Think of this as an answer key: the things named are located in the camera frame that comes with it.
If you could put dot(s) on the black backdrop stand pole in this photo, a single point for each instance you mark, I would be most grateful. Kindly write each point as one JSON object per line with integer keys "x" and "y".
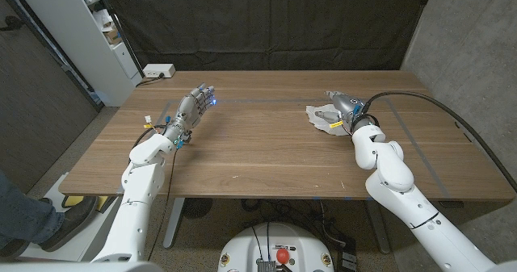
{"x": 121, "y": 32}

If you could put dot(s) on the dark brown shoe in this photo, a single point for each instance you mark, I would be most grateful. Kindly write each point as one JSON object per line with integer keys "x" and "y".
{"x": 74, "y": 223}
{"x": 14, "y": 248}

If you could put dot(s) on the black floor power strip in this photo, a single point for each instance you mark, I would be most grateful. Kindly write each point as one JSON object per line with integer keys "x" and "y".
{"x": 346, "y": 258}

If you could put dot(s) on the white power strip box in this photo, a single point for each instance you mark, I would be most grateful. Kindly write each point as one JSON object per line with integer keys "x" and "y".
{"x": 158, "y": 70}

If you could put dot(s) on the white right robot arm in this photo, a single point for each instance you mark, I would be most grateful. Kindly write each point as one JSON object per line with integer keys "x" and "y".
{"x": 416, "y": 211}

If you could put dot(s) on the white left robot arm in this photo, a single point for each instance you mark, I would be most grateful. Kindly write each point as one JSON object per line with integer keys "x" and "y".
{"x": 135, "y": 199}

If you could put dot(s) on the white shelf cabinet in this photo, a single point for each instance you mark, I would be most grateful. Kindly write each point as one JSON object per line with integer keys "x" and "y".
{"x": 81, "y": 34}

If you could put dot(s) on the cardboard box on shelf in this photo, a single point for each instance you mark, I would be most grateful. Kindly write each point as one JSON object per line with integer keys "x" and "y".
{"x": 112, "y": 36}

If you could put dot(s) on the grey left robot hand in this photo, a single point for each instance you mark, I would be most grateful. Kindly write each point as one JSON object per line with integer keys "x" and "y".
{"x": 190, "y": 108}

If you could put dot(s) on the red emergency stop button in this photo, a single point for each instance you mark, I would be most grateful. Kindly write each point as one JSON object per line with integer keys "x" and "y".
{"x": 282, "y": 256}

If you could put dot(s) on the white robot torso base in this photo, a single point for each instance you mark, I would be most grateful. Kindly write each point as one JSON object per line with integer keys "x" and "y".
{"x": 250, "y": 248}

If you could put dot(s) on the white floor mat yellow print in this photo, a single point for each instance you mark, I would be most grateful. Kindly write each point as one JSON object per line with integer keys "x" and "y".
{"x": 70, "y": 201}

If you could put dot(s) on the white cloth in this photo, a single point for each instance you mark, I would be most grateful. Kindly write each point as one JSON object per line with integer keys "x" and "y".
{"x": 317, "y": 122}

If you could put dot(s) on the black backdrop curtain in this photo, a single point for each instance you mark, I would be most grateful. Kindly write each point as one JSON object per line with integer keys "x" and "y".
{"x": 262, "y": 22}

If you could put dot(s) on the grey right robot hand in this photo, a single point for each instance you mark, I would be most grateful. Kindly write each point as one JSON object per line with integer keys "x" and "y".
{"x": 347, "y": 104}

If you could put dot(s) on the grey table leg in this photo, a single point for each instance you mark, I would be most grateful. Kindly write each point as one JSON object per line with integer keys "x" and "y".
{"x": 379, "y": 227}
{"x": 173, "y": 223}

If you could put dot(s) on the person leg in blue jeans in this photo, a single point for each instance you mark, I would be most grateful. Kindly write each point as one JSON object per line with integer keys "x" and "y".
{"x": 24, "y": 219}

